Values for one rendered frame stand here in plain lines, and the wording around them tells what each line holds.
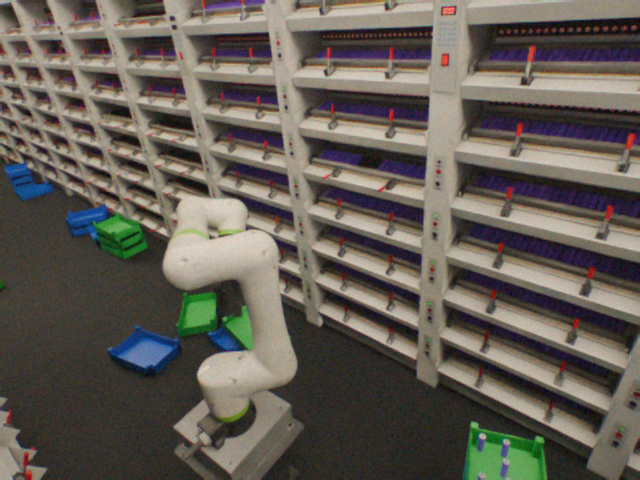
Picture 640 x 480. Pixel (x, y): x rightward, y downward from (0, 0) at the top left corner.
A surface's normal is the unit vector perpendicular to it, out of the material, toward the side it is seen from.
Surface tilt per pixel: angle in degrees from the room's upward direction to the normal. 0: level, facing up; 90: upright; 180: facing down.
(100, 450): 0
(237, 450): 2
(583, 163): 22
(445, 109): 90
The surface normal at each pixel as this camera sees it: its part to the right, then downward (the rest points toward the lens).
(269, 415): -0.07, -0.85
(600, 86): -0.30, -0.65
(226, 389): 0.28, 0.46
